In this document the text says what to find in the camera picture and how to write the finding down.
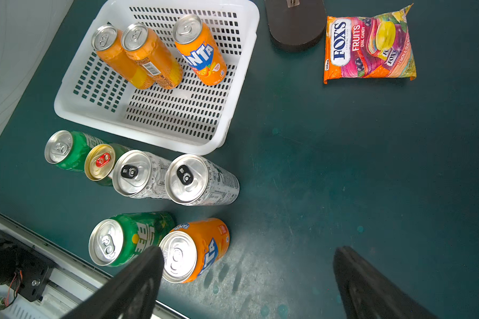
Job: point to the white Monster can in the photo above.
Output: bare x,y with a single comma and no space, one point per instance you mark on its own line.
139,174
192,180

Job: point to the black metal cup stand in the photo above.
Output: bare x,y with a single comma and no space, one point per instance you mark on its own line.
296,26

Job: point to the green beer can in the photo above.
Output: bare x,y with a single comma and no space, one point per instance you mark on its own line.
100,163

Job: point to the colourful snack bag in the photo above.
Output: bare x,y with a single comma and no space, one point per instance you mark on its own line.
369,47

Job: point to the green Sprite can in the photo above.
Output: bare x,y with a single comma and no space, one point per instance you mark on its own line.
119,239

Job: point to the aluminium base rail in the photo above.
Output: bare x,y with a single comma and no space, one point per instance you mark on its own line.
71,282

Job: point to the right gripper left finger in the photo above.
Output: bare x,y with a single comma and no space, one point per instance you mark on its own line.
132,293

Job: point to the orange Fanta can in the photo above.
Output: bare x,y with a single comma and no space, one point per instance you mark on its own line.
192,248

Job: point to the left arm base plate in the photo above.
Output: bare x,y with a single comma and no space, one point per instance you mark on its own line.
22,268

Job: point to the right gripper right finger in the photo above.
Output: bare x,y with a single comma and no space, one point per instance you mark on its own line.
367,293

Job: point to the white plastic basket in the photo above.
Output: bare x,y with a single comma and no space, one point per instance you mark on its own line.
193,118

